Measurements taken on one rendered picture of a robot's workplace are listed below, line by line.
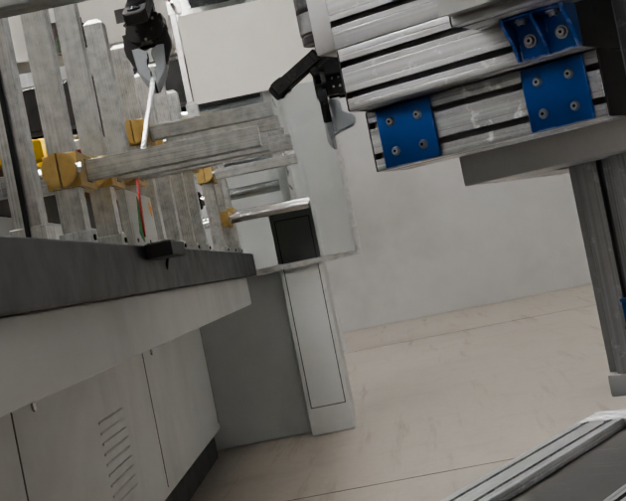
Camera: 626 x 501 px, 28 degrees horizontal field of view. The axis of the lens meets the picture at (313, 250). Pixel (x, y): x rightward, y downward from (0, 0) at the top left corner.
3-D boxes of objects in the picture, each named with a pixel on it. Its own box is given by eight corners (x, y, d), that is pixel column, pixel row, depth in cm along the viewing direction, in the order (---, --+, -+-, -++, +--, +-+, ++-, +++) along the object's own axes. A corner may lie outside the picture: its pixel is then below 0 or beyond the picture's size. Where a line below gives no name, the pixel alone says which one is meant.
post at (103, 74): (154, 273, 231) (104, 20, 231) (151, 274, 227) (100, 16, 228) (136, 277, 231) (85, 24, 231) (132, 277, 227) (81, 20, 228)
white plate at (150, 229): (161, 248, 239) (151, 197, 239) (138, 247, 213) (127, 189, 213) (158, 249, 239) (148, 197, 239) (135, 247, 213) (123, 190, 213)
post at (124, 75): (173, 273, 256) (128, 45, 256) (171, 273, 252) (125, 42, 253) (157, 277, 256) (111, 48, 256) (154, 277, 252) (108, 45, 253)
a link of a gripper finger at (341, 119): (361, 142, 229) (351, 92, 229) (329, 148, 229) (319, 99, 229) (361, 144, 232) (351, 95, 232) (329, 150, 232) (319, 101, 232)
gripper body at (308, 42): (360, 90, 228) (347, 27, 229) (314, 100, 229) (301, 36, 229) (360, 96, 236) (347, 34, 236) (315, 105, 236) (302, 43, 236)
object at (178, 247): (192, 264, 233) (187, 241, 233) (175, 264, 210) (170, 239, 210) (166, 269, 233) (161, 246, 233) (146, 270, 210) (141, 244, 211)
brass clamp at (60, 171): (101, 189, 188) (95, 156, 188) (82, 183, 175) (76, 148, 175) (62, 197, 188) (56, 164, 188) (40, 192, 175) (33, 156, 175)
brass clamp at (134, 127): (159, 146, 263) (155, 123, 263) (149, 140, 250) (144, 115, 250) (131, 152, 263) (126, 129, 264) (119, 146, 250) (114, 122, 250)
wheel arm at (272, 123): (280, 129, 284) (277, 114, 284) (280, 128, 281) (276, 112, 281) (68, 173, 286) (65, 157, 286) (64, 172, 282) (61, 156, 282)
